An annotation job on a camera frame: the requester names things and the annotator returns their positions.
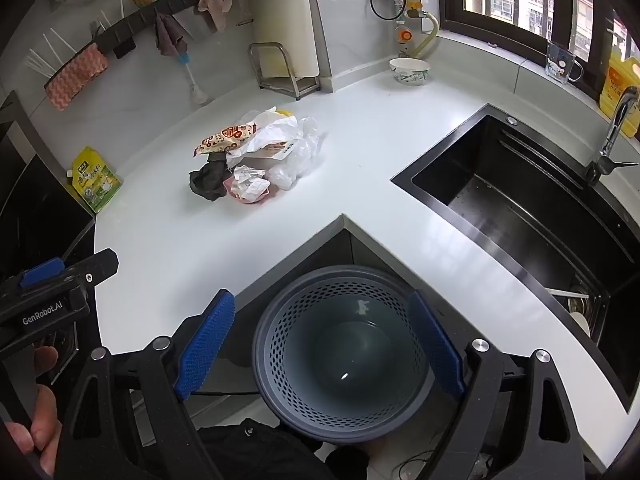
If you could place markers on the pale pink rag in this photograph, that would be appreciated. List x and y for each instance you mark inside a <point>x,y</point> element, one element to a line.
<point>217,7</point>

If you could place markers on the yellow oil bottle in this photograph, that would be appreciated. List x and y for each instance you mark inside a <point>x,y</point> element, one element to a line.
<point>620,85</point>

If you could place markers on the white bottle brush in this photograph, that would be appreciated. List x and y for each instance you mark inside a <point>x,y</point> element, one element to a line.
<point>197,94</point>

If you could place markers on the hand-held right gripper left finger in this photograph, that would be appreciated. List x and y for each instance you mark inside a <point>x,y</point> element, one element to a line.
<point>207,345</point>

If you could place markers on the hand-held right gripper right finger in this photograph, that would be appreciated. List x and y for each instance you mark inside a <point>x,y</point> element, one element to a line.
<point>435,345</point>

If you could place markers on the pink zigzag dish cloth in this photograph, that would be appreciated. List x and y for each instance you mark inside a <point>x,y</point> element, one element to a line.
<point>75,77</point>

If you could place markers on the black stove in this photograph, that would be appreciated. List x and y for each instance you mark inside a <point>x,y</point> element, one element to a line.
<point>35,210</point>

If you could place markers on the black kitchen sink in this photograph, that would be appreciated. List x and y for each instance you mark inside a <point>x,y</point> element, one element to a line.
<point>525,200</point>

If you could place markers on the dark bag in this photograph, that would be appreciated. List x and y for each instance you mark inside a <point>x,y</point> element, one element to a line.
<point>207,180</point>

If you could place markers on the white receipts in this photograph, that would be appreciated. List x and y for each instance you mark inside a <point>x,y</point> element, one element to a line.
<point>250,182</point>

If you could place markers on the person's dark clothing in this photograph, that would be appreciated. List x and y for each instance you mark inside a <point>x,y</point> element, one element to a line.
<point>250,450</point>

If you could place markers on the purple brown rag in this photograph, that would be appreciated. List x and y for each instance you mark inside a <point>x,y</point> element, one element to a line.
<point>167,35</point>

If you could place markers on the black wall rail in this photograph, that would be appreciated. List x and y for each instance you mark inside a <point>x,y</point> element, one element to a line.
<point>150,10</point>

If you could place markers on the yellow green pouch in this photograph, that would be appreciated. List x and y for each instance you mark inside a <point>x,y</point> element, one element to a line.
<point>95,180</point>

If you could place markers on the clear cartoon mug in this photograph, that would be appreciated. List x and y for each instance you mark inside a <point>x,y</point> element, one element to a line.
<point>560,62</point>

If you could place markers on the metal board rack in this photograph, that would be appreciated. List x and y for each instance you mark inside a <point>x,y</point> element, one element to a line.
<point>295,85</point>

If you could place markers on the grey perforated waste basket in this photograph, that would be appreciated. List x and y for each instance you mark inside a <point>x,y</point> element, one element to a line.
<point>350,350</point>

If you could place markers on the white cutting board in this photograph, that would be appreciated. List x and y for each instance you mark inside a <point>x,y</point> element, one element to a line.
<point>280,5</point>

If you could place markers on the chrome faucet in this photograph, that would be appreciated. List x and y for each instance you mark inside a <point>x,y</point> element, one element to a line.
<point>617,120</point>

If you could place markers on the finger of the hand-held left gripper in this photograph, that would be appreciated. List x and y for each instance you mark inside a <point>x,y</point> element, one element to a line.
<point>42,272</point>
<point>95,265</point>

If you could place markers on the white patterned bowl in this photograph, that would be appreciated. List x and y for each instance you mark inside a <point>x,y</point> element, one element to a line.
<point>407,77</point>

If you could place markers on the orange white gas valve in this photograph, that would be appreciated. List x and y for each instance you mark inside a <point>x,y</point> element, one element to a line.
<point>404,36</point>

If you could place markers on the red patterned snack wrapper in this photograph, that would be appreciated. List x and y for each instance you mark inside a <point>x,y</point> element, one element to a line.
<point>222,139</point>

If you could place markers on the bundle of white sticks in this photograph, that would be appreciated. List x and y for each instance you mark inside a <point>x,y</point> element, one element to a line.
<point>40,65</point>

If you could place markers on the person's left hand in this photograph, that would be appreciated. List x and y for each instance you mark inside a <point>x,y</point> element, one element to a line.
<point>47,425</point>

